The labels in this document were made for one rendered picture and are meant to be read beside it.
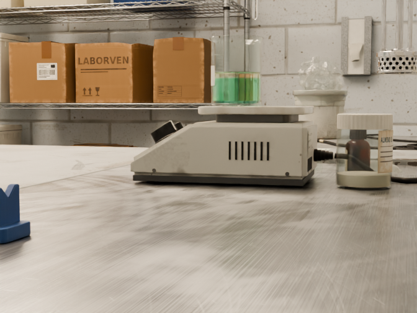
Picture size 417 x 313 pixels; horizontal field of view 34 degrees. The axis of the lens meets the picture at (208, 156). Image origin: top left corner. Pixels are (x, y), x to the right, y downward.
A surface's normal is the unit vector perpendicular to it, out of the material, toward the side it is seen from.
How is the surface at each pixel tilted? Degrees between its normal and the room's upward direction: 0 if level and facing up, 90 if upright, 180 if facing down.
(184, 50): 89
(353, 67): 90
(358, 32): 90
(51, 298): 0
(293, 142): 90
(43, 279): 0
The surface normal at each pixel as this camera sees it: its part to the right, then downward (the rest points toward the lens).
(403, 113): -0.29, 0.07
